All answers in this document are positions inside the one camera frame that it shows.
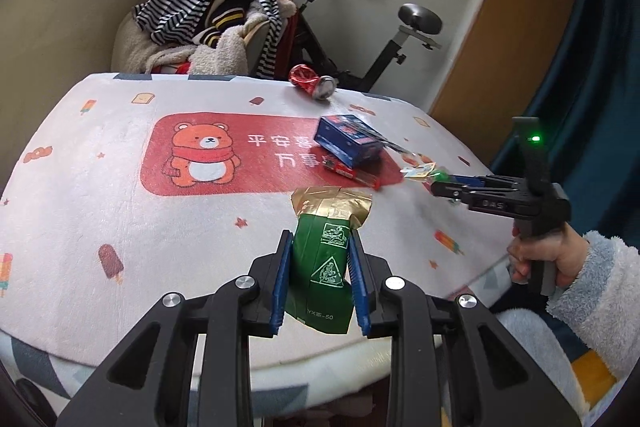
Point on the person's right forearm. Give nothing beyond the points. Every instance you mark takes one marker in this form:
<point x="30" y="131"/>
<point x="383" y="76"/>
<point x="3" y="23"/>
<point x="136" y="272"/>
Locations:
<point x="600" y="297"/>

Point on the geometric patterned tablecloth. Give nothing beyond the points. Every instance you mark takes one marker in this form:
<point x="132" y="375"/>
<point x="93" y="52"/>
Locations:
<point x="40" y="367"/>

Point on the crushed red drink can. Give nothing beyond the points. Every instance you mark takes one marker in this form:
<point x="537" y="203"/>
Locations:
<point x="312" y="82"/>

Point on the wooden panel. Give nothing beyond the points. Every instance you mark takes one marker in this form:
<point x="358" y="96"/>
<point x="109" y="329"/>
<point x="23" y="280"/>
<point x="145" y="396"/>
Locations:
<point x="515" y="7"/>

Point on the colourful candy wrapper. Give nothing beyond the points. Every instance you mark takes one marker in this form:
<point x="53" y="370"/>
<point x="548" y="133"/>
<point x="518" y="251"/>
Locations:
<point x="420" y="171"/>

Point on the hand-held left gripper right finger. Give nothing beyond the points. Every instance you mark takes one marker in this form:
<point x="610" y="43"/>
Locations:
<point x="359" y="287"/>

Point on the red cardboard box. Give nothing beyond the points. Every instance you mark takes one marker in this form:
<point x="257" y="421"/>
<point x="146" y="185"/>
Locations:
<point x="350" y="171"/>

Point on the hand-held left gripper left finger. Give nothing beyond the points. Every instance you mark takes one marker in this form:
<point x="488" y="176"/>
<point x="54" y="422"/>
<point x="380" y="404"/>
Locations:
<point x="280" y="287"/>

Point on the dark red garment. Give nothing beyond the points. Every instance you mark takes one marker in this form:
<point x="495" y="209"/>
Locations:
<point x="291" y="42"/>

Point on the blue cardboard box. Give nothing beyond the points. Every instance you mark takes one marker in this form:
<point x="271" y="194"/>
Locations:
<point x="345" y="139"/>

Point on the blue curtain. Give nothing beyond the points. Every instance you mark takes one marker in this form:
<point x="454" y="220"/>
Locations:
<point x="600" y="82"/>

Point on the person's right hand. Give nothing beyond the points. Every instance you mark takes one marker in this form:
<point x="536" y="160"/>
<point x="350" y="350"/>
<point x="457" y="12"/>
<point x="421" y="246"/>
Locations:
<point x="570" y="257"/>

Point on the black exercise bike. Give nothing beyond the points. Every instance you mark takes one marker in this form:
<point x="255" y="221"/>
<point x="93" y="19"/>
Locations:
<point x="380" y="57"/>

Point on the person's right leg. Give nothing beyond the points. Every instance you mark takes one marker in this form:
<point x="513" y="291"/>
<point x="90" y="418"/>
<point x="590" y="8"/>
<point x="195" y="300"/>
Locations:
<point x="540" y="357"/>

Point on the printed bear table mat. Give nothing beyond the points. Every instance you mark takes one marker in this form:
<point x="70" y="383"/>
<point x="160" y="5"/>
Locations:
<point x="150" y="247"/>

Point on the cream fleece blanket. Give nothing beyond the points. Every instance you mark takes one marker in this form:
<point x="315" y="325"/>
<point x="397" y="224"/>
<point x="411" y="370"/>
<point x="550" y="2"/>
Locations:
<point x="220" y="52"/>

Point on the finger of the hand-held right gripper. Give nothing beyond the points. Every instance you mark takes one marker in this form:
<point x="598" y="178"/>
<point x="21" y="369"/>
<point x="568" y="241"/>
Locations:
<point x="482" y="181"/>
<point x="452" y="193"/>

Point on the green foil packet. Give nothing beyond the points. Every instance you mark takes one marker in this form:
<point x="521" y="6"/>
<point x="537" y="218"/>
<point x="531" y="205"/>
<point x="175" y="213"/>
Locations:
<point x="320" y="257"/>

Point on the black yellow striped garment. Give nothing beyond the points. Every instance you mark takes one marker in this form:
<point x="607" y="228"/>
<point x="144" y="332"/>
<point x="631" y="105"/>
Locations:
<point x="220" y="19"/>

